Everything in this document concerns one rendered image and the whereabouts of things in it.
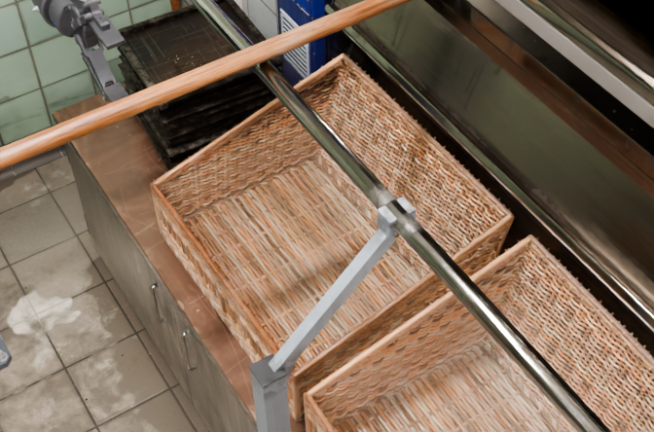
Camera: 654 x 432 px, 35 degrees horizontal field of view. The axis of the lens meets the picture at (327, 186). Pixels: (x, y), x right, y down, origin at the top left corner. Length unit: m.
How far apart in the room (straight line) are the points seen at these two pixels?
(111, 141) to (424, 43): 0.83
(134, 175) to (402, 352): 0.81
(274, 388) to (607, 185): 0.61
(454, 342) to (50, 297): 1.33
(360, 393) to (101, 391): 0.99
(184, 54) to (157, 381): 0.87
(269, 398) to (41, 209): 1.69
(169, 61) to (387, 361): 0.84
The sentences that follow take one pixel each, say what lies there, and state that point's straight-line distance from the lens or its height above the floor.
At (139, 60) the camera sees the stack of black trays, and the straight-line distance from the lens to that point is 2.28.
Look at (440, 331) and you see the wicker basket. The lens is 1.87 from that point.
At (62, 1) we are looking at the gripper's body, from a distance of 1.76.
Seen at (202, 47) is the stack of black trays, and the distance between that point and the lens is 2.29.
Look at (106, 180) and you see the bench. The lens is 2.34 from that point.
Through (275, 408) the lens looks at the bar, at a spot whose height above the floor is 0.88.
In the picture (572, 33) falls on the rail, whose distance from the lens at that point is 1.34.
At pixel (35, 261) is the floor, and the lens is 3.00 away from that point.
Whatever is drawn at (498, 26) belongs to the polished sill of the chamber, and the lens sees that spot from 1.73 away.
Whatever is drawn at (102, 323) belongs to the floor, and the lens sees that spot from 2.82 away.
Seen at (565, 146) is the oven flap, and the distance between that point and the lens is 1.73.
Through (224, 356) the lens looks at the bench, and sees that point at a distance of 2.01.
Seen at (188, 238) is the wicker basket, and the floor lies 0.72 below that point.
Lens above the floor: 2.24
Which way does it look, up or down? 47 degrees down
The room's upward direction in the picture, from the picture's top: 1 degrees counter-clockwise
